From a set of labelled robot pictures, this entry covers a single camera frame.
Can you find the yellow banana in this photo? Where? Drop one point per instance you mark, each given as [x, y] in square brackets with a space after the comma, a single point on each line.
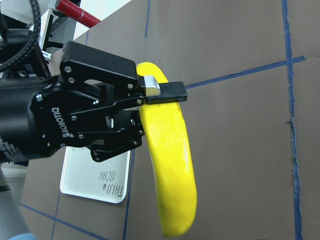
[169, 148]

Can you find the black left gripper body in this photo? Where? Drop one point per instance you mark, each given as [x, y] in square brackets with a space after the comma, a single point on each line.
[31, 126]

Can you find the red cylinder bottle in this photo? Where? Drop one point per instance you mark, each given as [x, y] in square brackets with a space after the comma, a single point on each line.
[75, 12]

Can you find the white bear tray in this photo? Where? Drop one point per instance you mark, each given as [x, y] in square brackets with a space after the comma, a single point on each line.
[105, 181]

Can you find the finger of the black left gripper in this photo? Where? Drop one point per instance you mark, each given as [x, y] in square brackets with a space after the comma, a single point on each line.
[80, 63]
[108, 129]

